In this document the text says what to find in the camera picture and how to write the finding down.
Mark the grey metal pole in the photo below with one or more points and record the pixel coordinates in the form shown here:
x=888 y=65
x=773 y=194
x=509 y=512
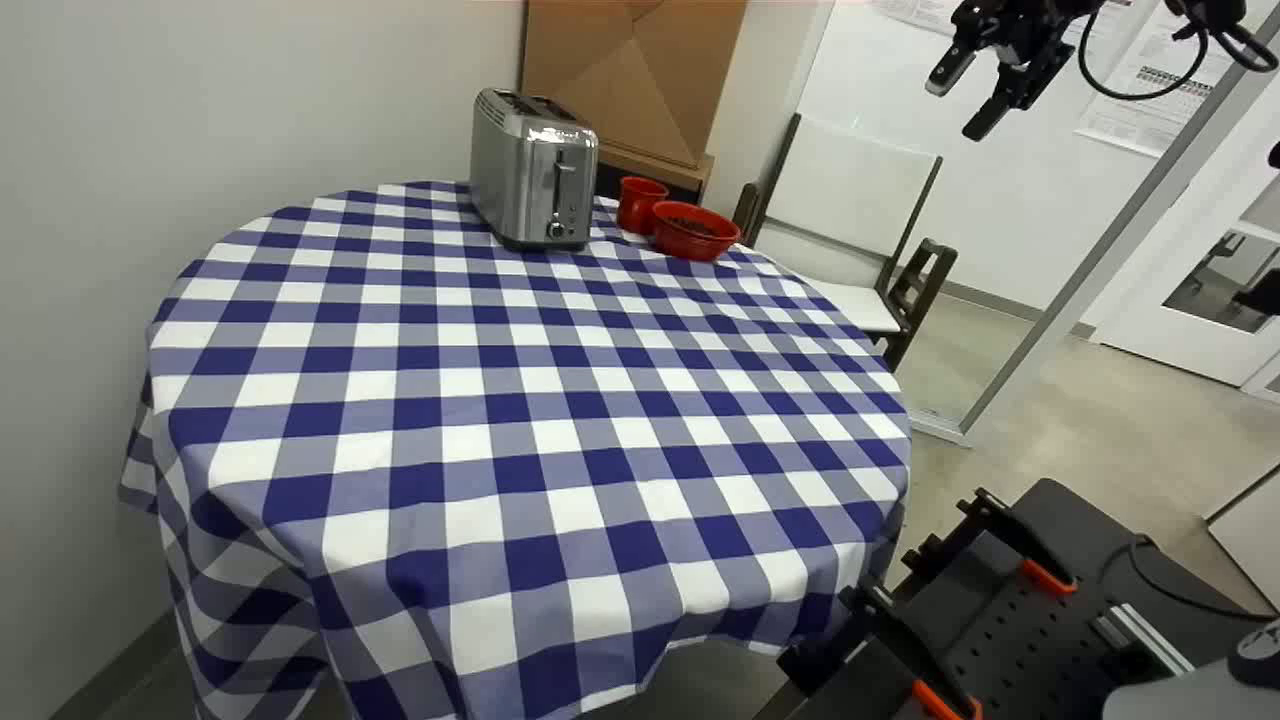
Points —
x=1205 y=133

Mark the black orange clamp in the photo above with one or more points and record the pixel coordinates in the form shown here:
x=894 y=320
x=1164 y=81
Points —
x=987 y=512

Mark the white board with black frame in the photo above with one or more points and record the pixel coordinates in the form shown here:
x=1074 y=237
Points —
x=841 y=214

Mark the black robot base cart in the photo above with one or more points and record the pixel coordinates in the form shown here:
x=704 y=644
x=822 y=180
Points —
x=978 y=640

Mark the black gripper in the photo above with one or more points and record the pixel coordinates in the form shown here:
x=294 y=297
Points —
x=1018 y=34

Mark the red bowl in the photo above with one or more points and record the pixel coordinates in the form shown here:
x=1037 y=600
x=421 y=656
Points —
x=689 y=230

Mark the red cup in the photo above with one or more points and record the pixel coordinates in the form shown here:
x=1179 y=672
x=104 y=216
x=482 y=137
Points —
x=637 y=194

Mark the blue white checkered tablecloth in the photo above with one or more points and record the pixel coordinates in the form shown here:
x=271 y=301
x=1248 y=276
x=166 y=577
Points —
x=455 y=481

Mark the silver toaster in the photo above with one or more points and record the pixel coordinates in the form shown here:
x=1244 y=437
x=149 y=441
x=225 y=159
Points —
x=535 y=169

